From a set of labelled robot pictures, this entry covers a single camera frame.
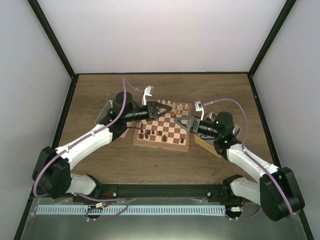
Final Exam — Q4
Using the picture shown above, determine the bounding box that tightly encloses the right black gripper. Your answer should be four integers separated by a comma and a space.
174, 115, 221, 139

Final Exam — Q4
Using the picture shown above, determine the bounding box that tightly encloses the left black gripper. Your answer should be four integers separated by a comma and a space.
124, 101, 172, 123

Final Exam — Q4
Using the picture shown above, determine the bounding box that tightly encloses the yellow rimmed metal tin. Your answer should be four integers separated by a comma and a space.
194, 112, 241, 159

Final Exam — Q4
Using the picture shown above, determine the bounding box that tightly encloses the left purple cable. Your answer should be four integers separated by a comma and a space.
33, 77, 148, 222

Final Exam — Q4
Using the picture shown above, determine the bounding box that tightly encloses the purple cable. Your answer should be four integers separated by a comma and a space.
33, 77, 148, 222
202, 98, 295, 222

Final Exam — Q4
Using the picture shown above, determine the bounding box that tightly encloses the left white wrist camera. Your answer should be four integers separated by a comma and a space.
142, 85, 154, 106

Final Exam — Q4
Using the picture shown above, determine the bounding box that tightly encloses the black enclosure frame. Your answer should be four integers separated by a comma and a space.
13, 0, 316, 240

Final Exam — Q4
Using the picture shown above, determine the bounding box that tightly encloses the wooden chess board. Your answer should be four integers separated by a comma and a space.
132, 99, 193, 152

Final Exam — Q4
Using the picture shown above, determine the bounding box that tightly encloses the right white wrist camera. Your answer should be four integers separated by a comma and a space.
194, 101, 205, 121

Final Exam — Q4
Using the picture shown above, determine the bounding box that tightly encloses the light blue slotted cable duct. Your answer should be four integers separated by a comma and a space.
36, 204, 226, 217

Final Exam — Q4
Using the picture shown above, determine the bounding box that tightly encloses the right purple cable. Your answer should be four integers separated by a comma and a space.
202, 98, 295, 222

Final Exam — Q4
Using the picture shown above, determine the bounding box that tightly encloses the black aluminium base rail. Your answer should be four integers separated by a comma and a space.
32, 183, 296, 203

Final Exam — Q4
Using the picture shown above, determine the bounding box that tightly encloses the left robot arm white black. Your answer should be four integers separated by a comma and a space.
32, 91, 172, 202

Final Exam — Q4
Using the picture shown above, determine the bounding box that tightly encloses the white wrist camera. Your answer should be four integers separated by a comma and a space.
194, 101, 205, 121
142, 85, 154, 106

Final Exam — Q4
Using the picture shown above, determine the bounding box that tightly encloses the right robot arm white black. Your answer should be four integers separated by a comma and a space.
174, 111, 305, 222

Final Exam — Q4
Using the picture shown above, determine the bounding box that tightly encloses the pink rimmed metal tin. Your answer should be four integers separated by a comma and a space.
94, 99, 131, 138

